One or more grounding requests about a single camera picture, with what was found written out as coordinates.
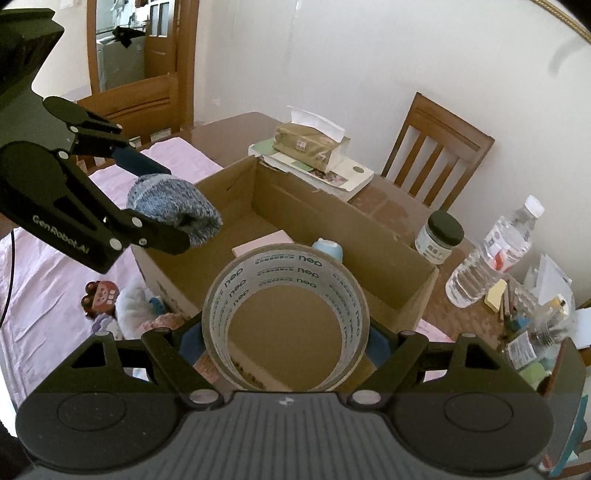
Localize white sock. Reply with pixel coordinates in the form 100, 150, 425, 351
115, 283, 158, 340

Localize blue grey knitted sock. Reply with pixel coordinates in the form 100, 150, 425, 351
126, 174, 223, 248

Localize red bear toy car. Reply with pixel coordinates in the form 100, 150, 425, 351
80, 280, 119, 319

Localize blue figurine toy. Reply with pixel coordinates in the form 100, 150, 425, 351
311, 238, 344, 262

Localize clear tape roll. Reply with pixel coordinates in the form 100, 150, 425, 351
201, 243, 370, 392

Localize long pink box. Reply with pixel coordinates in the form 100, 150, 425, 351
231, 230, 294, 258

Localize purple crochet flower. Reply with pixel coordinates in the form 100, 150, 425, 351
92, 314, 123, 340

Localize pink knitted sock roll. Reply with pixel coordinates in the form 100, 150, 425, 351
140, 313, 186, 332

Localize wooden chair left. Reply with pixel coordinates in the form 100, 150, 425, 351
77, 74, 181, 146

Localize wooden chair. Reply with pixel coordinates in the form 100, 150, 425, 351
77, 74, 181, 146
381, 92, 495, 211

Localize yellow sticky notes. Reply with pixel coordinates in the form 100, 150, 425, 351
484, 279, 507, 313

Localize black lid glass jar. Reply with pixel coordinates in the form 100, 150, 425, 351
414, 210, 465, 266

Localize brown cardboard box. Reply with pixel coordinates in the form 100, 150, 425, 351
133, 158, 439, 392

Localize pink tablecloth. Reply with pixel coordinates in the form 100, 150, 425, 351
0, 136, 456, 411

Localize water bottle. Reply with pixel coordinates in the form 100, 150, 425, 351
445, 195, 545, 309

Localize clear pen holder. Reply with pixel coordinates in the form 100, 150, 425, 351
503, 294, 571, 372

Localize brown tablet lid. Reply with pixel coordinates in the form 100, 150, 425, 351
541, 337, 588, 478

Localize tissue box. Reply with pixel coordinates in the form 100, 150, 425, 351
273, 106, 349, 173

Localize wooden chair back middle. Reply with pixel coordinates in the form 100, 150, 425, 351
381, 92, 495, 211

